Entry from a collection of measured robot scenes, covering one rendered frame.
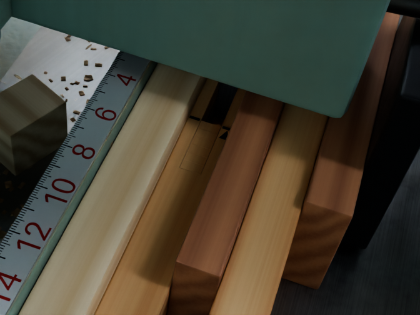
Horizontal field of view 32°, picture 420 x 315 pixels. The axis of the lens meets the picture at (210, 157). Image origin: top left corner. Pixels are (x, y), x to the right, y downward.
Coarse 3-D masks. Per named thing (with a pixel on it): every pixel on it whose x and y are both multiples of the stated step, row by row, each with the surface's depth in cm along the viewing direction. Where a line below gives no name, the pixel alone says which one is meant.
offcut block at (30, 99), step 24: (0, 96) 43; (24, 96) 43; (48, 96) 44; (0, 120) 42; (24, 120) 42; (48, 120) 43; (0, 144) 43; (24, 144) 43; (48, 144) 45; (24, 168) 44
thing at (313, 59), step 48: (48, 0) 27; (96, 0) 27; (144, 0) 26; (192, 0) 25; (240, 0) 25; (288, 0) 24; (336, 0) 24; (384, 0) 23; (144, 48) 28; (192, 48) 27; (240, 48) 26; (288, 48) 26; (336, 48) 25; (288, 96) 27; (336, 96) 26
